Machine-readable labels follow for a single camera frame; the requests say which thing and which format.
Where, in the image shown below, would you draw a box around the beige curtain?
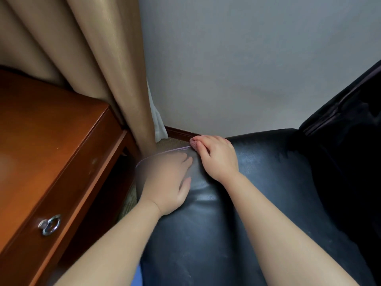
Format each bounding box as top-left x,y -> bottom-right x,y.
0,0 -> 158,157

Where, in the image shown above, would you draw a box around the blue trousers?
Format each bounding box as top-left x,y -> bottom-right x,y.
131,265 -> 143,286

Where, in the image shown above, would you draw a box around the brown wooden nightstand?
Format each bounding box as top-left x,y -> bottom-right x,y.
0,67 -> 140,286

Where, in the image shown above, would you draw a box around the person's left hand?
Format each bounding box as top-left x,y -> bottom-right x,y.
138,151 -> 194,217

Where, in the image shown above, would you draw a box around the silver drawer knob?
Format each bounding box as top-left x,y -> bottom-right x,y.
38,214 -> 62,237

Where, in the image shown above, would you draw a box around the person's right forearm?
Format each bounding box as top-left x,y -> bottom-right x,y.
223,172 -> 359,286

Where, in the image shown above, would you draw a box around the white sheer curtain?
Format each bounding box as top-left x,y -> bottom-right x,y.
147,81 -> 169,143

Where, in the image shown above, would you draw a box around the person's left forearm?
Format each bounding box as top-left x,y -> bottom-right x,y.
55,199 -> 163,286

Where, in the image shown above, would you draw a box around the person's right hand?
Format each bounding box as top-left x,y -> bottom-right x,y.
189,135 -> 240,185

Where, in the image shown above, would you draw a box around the dark wooden baseboard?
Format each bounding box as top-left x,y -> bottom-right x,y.
164,126 -> 200,143

